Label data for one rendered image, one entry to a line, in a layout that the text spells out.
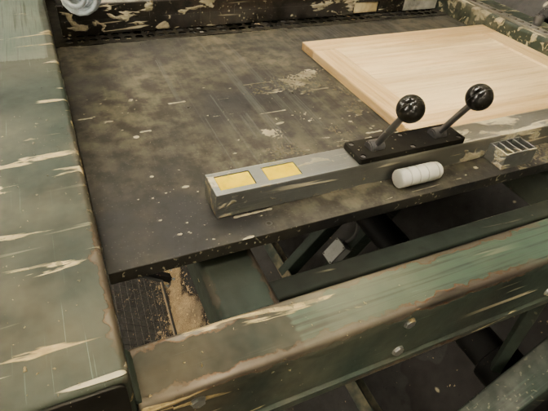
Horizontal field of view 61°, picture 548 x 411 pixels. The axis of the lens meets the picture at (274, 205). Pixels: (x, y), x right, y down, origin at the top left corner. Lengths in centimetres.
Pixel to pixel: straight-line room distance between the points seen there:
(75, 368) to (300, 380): 22
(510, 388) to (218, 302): 84
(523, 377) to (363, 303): 80
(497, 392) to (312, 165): 79
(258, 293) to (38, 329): 27
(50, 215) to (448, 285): 42
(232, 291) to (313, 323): 16
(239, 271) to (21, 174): 28
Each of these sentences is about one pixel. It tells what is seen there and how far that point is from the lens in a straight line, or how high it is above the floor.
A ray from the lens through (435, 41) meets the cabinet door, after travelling 131.
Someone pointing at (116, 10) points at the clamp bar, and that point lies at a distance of 122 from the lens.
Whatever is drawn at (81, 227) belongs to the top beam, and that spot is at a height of 181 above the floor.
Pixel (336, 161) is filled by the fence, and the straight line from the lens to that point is 70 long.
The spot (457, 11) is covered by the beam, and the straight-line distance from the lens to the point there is 158.
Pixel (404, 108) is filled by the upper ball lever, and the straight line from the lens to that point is 64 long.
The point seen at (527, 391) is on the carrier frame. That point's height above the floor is 79.
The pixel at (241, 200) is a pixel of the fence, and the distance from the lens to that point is 63.
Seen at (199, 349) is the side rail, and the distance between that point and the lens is 45.
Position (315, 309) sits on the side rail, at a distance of 48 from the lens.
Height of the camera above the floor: 200
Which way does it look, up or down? 43 degrees down
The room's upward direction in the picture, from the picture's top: 65 degrees counter-clockwise
